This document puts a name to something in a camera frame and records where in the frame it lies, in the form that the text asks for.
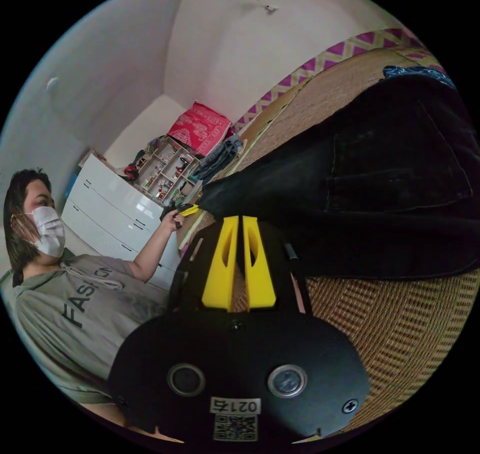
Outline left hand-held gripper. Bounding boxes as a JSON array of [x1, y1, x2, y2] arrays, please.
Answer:
[[159, 203, 200, 224]]

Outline bed with woven mat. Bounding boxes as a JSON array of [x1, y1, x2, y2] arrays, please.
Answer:
[[176, 28, 480, 435]]

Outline white chest of drawers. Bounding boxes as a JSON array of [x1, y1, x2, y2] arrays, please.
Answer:
[[61, 149, 182, 291]]

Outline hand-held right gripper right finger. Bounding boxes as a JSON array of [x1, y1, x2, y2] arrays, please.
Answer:
[[241, 215, 279, 309]]

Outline red patterned bag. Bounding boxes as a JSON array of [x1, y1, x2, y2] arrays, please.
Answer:
[[166, 101, 233, 158]]

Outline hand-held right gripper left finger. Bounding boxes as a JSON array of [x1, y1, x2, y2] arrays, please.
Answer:
[[201, 215, 240, 311]]

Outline white open shelf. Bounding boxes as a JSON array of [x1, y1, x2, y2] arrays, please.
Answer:
[[131, 138, 204, 206]]

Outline blue patterned garment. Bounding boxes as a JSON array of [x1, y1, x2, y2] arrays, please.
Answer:
[[382, 65, 457, 88]]

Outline black jeans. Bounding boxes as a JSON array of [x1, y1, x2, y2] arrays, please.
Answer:
[[199, 72, 480, 281]]

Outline person's left forearm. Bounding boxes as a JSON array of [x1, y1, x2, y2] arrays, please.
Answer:
[[131, 222, 178, 285]]

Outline person's left hand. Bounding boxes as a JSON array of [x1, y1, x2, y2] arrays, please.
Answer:
[[165, 213, 187, 234]]

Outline pile of clothes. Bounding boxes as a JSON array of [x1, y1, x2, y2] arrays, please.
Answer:
[[191, 134, 245, 186]]

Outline person's body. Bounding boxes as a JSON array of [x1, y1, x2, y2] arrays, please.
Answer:
[[0, 167, 177, 407]]

